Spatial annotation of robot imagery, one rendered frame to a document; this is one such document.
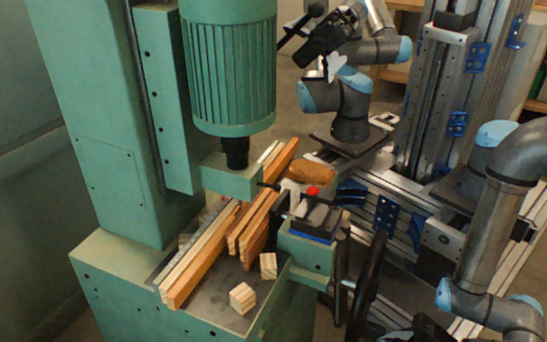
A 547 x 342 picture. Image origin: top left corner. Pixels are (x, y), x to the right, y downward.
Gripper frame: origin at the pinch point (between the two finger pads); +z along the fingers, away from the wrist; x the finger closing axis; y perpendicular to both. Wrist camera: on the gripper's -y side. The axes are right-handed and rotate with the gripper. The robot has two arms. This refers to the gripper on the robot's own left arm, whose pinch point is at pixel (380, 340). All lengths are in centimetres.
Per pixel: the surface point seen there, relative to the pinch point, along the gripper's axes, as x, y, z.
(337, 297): 2.3, -11.3, 8.1
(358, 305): -7.8, -19.5, -4.1
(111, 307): -21, -27, 64
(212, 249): -12.5, -39.3, 22.6
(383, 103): 270, 27, 84
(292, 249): -2.7, -30.7, 10.0
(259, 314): -19.6, -27.9, 10.7
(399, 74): 278, 8, 66
